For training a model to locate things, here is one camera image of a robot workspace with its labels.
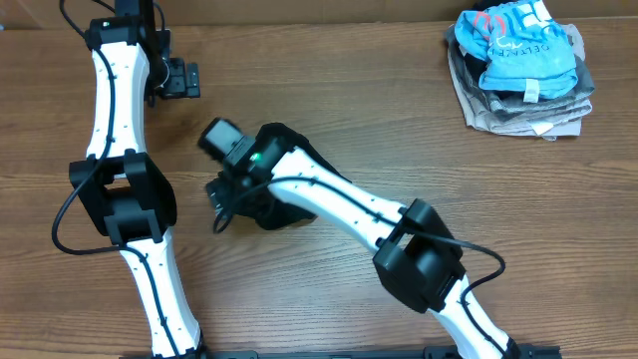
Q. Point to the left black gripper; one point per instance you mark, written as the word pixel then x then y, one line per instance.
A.
pixel 177 85

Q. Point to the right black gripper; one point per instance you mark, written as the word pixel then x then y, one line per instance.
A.
pixel 221 198

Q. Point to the black polo shirt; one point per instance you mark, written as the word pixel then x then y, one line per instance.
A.
pixel 272 141

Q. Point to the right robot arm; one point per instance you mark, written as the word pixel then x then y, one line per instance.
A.
pixel 416 258

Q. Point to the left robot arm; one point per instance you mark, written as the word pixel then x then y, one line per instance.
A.
pixel 125 194

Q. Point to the grey folded garment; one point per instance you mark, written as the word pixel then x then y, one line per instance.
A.
pixel 573 100

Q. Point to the beige folded garment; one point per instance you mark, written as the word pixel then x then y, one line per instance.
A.
pixel 518 124

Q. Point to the light blue printed t-shirt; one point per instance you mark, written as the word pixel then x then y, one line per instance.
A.
pixel 523 48

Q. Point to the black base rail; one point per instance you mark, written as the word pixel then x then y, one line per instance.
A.
pixel 433 352

